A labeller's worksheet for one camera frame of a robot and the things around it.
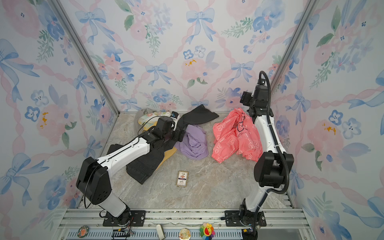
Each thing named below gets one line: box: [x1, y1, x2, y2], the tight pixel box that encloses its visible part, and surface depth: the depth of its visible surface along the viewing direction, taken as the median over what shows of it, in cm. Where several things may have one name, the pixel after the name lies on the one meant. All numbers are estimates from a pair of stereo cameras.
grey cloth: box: [133, 108, 148, 133], surface depth 115 cm
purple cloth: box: [174, 124, 209, 161], surface depth 97 cm
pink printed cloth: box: [211, 108, 263, 164], surface depth 99 cm
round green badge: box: [77, 225, 89, 238], surface depth 72 cm
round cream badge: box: [178, 227, 191, 240], surface depth 71 cm
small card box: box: [176, 170, 189, 188], surface depth 87 cm
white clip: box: [156, 224, 166, 240], surface depth 69 cm
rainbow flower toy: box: [199, 222, 216, 240], surface depth 71 cm
